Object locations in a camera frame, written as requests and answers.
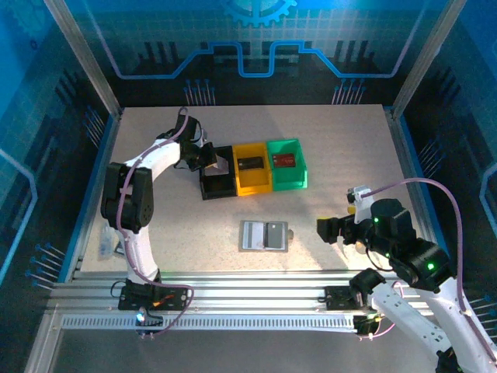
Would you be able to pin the grey card holder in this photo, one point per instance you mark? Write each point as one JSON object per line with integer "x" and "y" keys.
{"x": 264, "y": 235}

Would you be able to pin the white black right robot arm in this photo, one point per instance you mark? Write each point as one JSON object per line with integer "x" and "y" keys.
{"x": 404, "y": 311}

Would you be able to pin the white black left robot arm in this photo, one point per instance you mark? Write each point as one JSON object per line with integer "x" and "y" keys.
{"x": 140, "y": 256}

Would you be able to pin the black card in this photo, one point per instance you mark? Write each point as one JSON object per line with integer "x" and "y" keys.
{"x": 251, "y": 163}

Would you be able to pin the grey card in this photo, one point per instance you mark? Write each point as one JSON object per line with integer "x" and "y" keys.
{"x": 275, "y": 237}

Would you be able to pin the red card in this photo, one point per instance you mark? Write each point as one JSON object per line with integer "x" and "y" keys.
{"x": 285, "y": 160}

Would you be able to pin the black plastic bin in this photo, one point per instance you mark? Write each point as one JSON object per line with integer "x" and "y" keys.
{"x": 219, "y": 186}

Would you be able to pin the small beige round object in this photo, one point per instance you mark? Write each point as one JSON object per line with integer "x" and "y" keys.
{"x": 361, "y": 247}

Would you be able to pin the yellow plastic bin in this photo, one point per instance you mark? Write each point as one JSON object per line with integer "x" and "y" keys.
{"x": 252, "y": 182}

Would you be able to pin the green plastic bin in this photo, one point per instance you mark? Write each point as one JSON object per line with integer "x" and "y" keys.
{"x": 289, "y": 178}

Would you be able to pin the small controller board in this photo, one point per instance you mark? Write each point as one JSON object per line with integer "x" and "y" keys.
{"x": 367, "y": 325}
{"x": 143, "y": 320}

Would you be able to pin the small clear plastic bag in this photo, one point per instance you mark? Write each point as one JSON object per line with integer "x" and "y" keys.
{"x": 108, "y": 242}

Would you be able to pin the blue edged side rail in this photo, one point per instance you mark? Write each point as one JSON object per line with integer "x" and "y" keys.
{"x": 83, "y": 217}
{"x": 417, "y": 171}

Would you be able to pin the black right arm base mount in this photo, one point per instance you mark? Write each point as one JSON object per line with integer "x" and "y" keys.
{"x": 338, "y": 299}

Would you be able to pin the aluminium frame front rail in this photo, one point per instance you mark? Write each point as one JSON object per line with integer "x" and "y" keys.
{"x": 252, "y": 289}

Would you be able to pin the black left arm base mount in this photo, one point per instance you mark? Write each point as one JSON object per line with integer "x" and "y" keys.
{"x": 171, "y": 299}

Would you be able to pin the aluminium frame post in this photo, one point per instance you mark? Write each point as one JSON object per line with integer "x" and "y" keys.
{"x": 83, "y": 58}
{"x": 427, "y": 58}

